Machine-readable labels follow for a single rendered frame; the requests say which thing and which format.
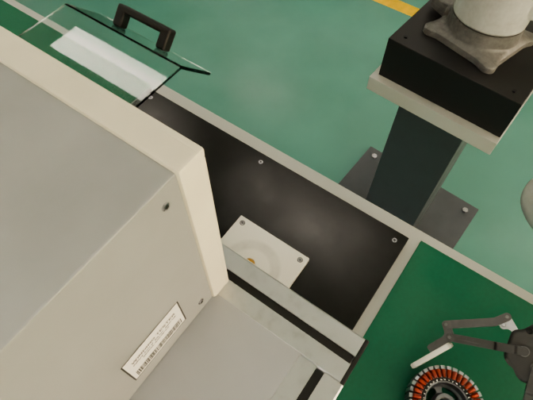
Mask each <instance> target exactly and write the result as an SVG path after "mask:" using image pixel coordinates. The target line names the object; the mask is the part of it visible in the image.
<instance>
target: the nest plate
mask: <svg viewBox="0 0 533 400"><path fill-rule="evenodd" d="M221 243H222V244H226V245H227V246H229V247H230V248H231V249H233V250H234V251H236V252H238V253H239V254H240V255H241V256H243V257H244V258H246V259H247V258H252V259H253V260H254V261H255V266H256V267H258V268H260V269H261V270H263V271H265V272H266V273H267V274H268V275H270V276H272V277H273V278H275V279H277V280H278V281H279V282H280V283H282V284H284V285H285V286H287V287H288V288H290V287H291V285H292V284H293V282H294V281H295V280H296V278H297V277H298V276H299V274H300V273H301V271H302V270H303V269H304V267H305V266H306V264H307V263H308V261H309V258H308V257H306V256H304V255H303V254H301V253H300V252H298V251H297V250H295V249H294V248H292V247H290V246H289V245H288V244H286V243H284V242H283V241H281V240H279V239H278V238H277V237H275V236H273V235H271V234H270V233H268V232H267V231H266V230H264V229H262V228H260V227H259V226H257V225H256V224H254V223H253V222H251V221H249V220H248V219H247V218H245V217H243V216H242V215H241V216H240V217H239V218H238V220H237V221H236V222H235V223H234V224H233V226H232V227H231V228H230V229H229V230H228V231H227V232H226V234H225V235H224V236H223V237H222V238H221Z"/></svg>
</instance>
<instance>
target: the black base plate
mask: <svg viewBox="0 0 533 400"><path fill-rule="evenodd" d="M137 109H139V110H141V111H143V112H145V113H146V114H148V115H149V116H151V117H153V118H154V119H156V120H157V121H160V122H161V123H163V124H164V125H166V126H168V127H169V128H171V129H173V130H174V131H176V132H177V133H180V134H181V135H183V136H184V137H186V138H188V139H189V140H191V141H193V142H194V143H196V144H198V145H200V146H201V147H203V149H204V153H205V161H206V165H207V169H208V173H209V181H210V186H211V190H212V194H213V202H214V206H215V210H216V215H217V223H218V227H219V231H220V238H222V237H223V236H224V235H225V234H226V232H227V231H228V230H229V229H230V228H231V227H232V226H233V224H234V223H235V222H236V221H237V220H238V218H239V217H240V216H241V215H242V216H243V217H245V218H247V219H248V220H249V221H251V222H253V223H254V224H256V225H257V226H259V227H260V228H262V229H264V230H266V231H267V232H268V233H270V234H271V235H273V236H275V237H277V238H278V239H279V240H281V241H283V242H284V243H286V244H288V245H289V246H290V247H292V248H294V249H295V250H297V251H298V252H300V253H301V254H303V255H304V256H306V257H308V258H309V261H308V263H307V264H306V266H305V267H304V269H303V270H302V271H301V273H300V274H299V276H298V277H297V278H296V280H295V281H294V282H293V284H292V285H291V287H290V289H291V290H293V291H294V292H296V293H297V294H299V295H300V296H301V297H303V298H305V299H306V300H308V301H309V302H311V303H312V304H313V305H315V306H316V307H318V308H319V309H321V310H323V311H324V312H325V313H327V314H328V315H330V316H331V317H333V318H335V319H336V320H337V321H339V322H340V323H342V324H343V325H345V326H346V327H348V328H349V329H351V330H353V328H354V327H355V326H356V324H357V322H358V321H359V318H360V317H361V316H362V314H363V312H364V311H365V309H366V308H367V306H368V305H369V303H370V301H371V299H372V298H373V296H374V295H375V293H376V291H377V290H378V288H379V287H380V285H381V284H382V281H383V280H384V278H385V277H386V275H387V274H388V272H389V270H390V268H391V267H392V266H393V264H394V262H395V261H396V259H397V257H398V256H399V254H400V253H401V251H402V249H403V247H404V246H405V244H406V243H407V241H408V237H406V236H405V235H403V234H401V233H399V232H398V231H396V230H395V229H392V228H390V227H389V226H388V225H386V224H384V223H382V222H380V221H379V220H377V219H375V218H374V217H371V216H370V215H369V214H367V213H365V212H363V211H361V210H360V209H358V208H356V207H354V206H353V205H351V204H349V203H348V202H345V201H344V200H343V199H341V198H339V197H337V196H335V195H334V194H332V193H330V192H328V191H327V190H325V189H324V188H322V187H319V186H318V185H316V184H315V183H313V182H311V181H309V180H307V179H306V178H304V177H303V176H301V175H299V174H298V173H296V172H294V171H292V170H290V169H289V168H287V167H285V166H283V165H282V164H280V163H278V162H277V161H275V160H273V159H271V158H270V157H268V156H266V155H264V154H262V153H261V152H259V151H257V150H256V149H254V148H252V147H251V146H249V145H247V144H245V143H244V142H242V141H241V140H238V139H236V138H235V137H233V136H231V135H230V134H228V133H226V132H225V131H223V130H221V129H219V128H217V127H216V126H215V125H212V124H210V123H209V122H207V121H206V120H204V119H202V118H200V117H199V116H197V115H195V114H194V113H191V112H190V111H189V110H186V109H185V108H183V107H181V106H180V105H178V104H176V103H174V102H172V101H171V100H169V99H168V98H165V97H164V96H162V95H161V94H159V93H157V92H155V93H154V94H153V95H152V96H150V97H149V98H148V99H147V100H146V101H145V102H143V103H142V104H141V105H140V106H139V107H137Z"/></svg>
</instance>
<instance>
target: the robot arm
mask: <svg viewBox="0 0 533 400"><path fill-rule="evenodd" d="M431 6H432V7H433V8H434V9H435V10H436V11H437V12H438V13H439V14H440V15H441V16H442V17H441V18H439V19H437V20H435V21H430V22H428V23H426V24H425V26H424V29H423V32H424V34H425V35H427V36H429V37H432V38H435V39H436V40H438V41H440V42H441V43H443V44H445V45H446V46H447V47H448V48H450V49H452V50H453V51H455V52H457V53H458V54H459V55H460V56H462V57H464V58H465V59H467V60H469V61H470V62H471V63H473V64H474V65H475V66H476V67H477V68H478V69H479V70H480V71H481V72H483V73H485V74H489V75H490V74H492V73H494V72H495V70H496V69H497V67H498V66H499V65H501V64H502V63H503V62H504V61H506V60H508V59H509V58H510V57H512V56H514V55H515V54H516V53H517V52H519V51H520V50H522V49H523V48H526V47H530V46H532V45H533V33H531V32H528V31H527V30H525V28H526V27H527V25H528V23H529V22H530V21H533V0H432V1H431ZM520 205H521V209H522V211H523V215H524V216H525V218H526V220H527V222H528V224H529V225H530V226H531V228H532V229H533V179H531V180H530V181H529V182H528V183H527V185H526V186H525V187H524V189H523V191H522V194H521V197H520ZM442 326H443V330H444V335H443V336H442V337H440V338H439V339H438V340H435V341H434V342H432V343H430V344H429V345H428V346H427V348H428V350H429V351H430V353H429V354H427V355H426V356H424V357H422V358H420V359H418V360H417V361H415V362H413V363H411V365H410V366H411V367H412V368H417V367H419V366H420V365H422V364H424V363H426V362H428V361H429V360H431V359H433V358H435V357H436V356H438V355H440V354H441V353H443V352H445V351H446V350H448V349H450V348H452V347H453V346H454V345H453V344H452V343H451V342H455V343H460V344H468V345H472V346H476V347H480V348H487V349H492V350H496V351H500V352H504V359H505V361H506V362H507V363H508V365H509V366H510V367H512V368H513V370H514V372H515V374H516V376H517V378H518V379H519V380H520V381H522V382H524V383H526V386H525V390H524V394H523V400H533V325H530V326H528V327H527V328H525V329H518V328H517V327H516V324H515V323H514V321H513V320H512V315H511V314H510V313H503V314H501V315H499V316H497V317H491V318H477V319H463V320H449V321H443V323H442ZM493 326H500V327H501V328H502V329H509V330H511V331H512V333H511V335H510V337H509V339H508V343H507V344H505V343H500V342H496V341H491V340H483V339H479V338H474V337H467V336H462V335H458V334H454V331H453V329H461V328H477V327H493Z"/></svg>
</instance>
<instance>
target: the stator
mask: <svg viewBox="0 0 533 400"><path fill-rule="evenodd" d="M457 371H458V369H456V368H452V369H451V367H449V366H446V367H445V365H440V366H439V365H435V366H431V367H428V368H425V369H423V370H422V371H421V372H419V373H418V374H417V375H415V376H414V377H413V378H412V379H411V381H410V383H409V384H408V386H407V388H406V391H405V393H406V394H405V400H426V396H427V392H428V391H429V390H430V389H431V388H432V389H434V390H435V394H434V395H433V397H432V398H431V400H440V399H442V400H454V399H453V397H451V396H450V395H449V394H445V393H443V392H442V387H443V388H446V389H448V390H449V391H451V392H452V393H453V394H454V395H455V396H456V398H457V399H458V400H484V399H483V398H479V397H481V396H482V395H481V392H480V391H478V392H475V391H476V390H479V389H478V388H477V386H476V385H475V386H473V384H474V382H473V381H472V380H468V379H469V377H468V376H467V375H463V374H464V373H463V372H461V371H458V372H457Z"/></svg>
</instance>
